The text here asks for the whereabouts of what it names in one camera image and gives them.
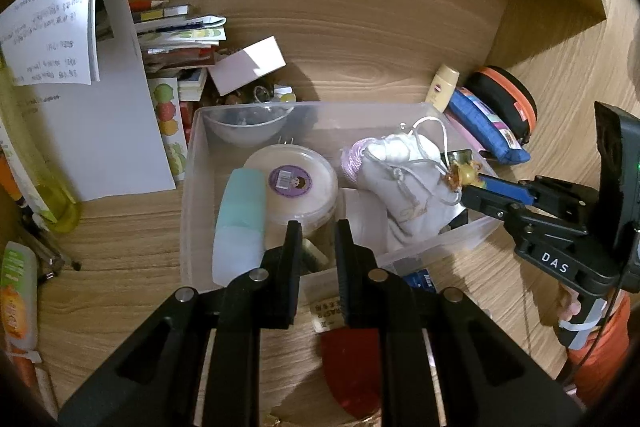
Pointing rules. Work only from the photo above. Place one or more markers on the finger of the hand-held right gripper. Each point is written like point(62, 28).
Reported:
point(487, 204)
point(505, 188)

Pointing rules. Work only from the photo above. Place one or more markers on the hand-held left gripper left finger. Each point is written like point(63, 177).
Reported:
point(292, 267)

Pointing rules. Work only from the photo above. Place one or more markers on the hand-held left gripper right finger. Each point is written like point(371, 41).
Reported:
point(345, 267)

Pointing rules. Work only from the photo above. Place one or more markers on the pale round case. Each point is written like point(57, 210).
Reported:
point(300, 207)

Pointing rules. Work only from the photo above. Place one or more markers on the teal frosted bottle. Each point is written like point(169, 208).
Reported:
point(240, 217)

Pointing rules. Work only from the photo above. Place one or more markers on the clear plastic storage box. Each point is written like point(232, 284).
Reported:
point(350, 117)

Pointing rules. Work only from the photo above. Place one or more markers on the person's right forearm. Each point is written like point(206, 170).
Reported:
point(605, 357)

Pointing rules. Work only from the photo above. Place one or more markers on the wooden desktop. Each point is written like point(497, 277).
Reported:
point(125, 247)

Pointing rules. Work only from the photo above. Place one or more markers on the person's right hand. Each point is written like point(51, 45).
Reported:
point(570, 307)

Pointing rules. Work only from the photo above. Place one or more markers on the pale printed label card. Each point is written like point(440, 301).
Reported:
point(326, 314)

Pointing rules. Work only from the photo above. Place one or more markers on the blue patchwork pouch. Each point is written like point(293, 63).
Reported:
point(487, 127)

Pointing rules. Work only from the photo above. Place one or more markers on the blue white small tube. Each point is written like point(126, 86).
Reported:
point(420, 281)

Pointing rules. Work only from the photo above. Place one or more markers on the black orange round case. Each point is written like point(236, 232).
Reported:
point(515, 97)

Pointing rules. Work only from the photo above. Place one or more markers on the red flat item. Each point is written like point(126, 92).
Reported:
point(350, 367)

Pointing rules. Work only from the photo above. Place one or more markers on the cream lotion tube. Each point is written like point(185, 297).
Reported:
point(442, 87)

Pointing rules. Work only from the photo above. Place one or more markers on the clear plastic bowl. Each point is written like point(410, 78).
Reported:
point(245, 129)

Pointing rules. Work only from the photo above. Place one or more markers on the small trinkets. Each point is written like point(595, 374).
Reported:
point(260, 94)

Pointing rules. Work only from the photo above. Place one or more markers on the small pale pink box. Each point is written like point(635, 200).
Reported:
point(247, 64)

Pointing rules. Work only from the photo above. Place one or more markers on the white paper sheets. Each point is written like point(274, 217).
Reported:
point(100, 132)

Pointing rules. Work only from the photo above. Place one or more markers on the dark pens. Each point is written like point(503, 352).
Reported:
point(50, 252)

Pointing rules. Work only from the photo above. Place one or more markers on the yellow glass cup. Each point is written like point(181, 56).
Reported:
point(55, 207)

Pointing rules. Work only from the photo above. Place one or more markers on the stack of books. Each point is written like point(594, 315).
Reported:
point(175, 37)

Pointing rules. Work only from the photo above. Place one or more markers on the orange green tube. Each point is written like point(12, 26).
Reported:
point(17, 297)

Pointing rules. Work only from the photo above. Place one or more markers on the orange book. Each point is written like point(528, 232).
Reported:
point(10, 177)

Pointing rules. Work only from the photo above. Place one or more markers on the white handwritten paper note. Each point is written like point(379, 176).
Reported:
point(45, 27)

